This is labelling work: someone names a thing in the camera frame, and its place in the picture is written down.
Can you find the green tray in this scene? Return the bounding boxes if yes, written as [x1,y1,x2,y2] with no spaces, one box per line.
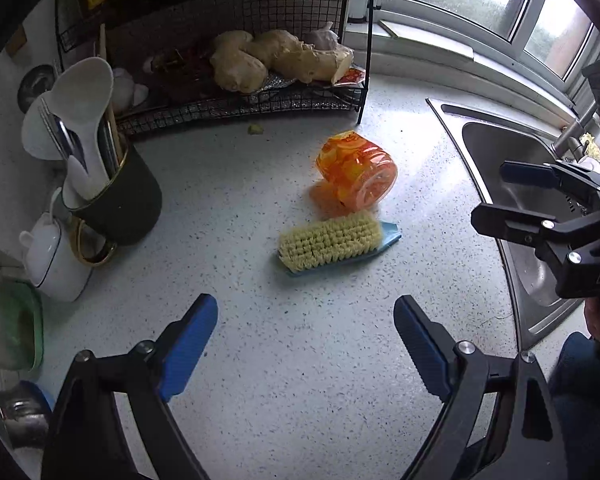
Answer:
[0,280,45,372]

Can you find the dark utensil cup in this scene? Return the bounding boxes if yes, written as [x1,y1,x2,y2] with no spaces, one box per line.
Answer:
[70,140,163,266]

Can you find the glass carafe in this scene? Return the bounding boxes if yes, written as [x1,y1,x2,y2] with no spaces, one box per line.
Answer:
[0,285,31,361]

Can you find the white rice paddle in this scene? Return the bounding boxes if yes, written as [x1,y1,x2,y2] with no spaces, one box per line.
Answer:
[45,56,115,201]

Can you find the white spoon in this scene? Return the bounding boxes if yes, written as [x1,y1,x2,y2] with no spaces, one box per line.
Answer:
[21,105,88,211]

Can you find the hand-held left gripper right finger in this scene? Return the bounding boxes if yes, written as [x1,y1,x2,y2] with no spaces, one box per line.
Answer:
[394,295,568,480]

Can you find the orange sauce packet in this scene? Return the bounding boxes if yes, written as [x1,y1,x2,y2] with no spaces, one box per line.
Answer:
[332,65,366,86]

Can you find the black wire rack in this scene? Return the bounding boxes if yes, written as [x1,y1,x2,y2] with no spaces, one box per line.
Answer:
[55,0,376,136]

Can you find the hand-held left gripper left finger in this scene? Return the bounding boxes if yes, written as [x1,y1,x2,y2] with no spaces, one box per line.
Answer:
[40,294,219,480]

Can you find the white lidded jar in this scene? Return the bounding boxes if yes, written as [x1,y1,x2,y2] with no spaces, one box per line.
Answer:
[19,187,93,303]

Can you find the white garlic bulb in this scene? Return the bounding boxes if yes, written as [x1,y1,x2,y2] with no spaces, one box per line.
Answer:
[111,67,150,111]

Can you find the dried red chilies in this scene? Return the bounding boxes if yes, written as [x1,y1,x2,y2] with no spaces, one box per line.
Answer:
[145,45,216,96]

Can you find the person's right hand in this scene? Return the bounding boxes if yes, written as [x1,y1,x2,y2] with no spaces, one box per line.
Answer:
[583,299,600,343]

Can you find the round steel lid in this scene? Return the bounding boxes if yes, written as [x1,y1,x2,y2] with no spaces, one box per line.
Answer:
[17,64,58,113]

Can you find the person's leg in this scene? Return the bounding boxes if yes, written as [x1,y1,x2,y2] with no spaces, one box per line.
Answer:
[547,332,600,480]

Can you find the window frame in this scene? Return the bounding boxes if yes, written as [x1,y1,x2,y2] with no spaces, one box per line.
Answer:
[380,0,600,111]

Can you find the steel cutlery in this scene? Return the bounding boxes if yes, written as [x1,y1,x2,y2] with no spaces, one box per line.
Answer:
[37,97,88,171]

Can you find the orange plastic jar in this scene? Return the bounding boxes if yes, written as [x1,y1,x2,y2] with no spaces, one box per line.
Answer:
[316,130,398,211]

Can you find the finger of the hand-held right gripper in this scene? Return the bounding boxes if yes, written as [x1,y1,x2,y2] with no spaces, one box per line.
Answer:
[471,203,600,268]
[500,160,600,206]

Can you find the purple skinned garlic bulb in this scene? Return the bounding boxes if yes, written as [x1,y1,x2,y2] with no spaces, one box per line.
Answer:
[304,21,340,52]

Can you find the steel faucet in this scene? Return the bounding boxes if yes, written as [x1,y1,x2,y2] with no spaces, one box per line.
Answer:
[552,100,600,158]

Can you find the blue saucer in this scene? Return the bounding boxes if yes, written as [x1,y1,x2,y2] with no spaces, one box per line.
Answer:
[17,380,56,411]

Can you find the stainless steel sink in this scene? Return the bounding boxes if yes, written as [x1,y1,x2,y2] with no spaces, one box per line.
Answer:
[426,97,600,351]

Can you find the blue scrubbing brush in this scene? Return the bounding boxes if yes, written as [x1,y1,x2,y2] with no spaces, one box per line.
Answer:
[278,210,402,278]

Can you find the large ginger root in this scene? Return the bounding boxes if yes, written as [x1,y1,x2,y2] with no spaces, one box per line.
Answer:
[245,29,355,85]

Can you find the wooden handled knife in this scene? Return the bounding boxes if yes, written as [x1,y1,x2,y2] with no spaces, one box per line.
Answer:
[5,25,28,58]

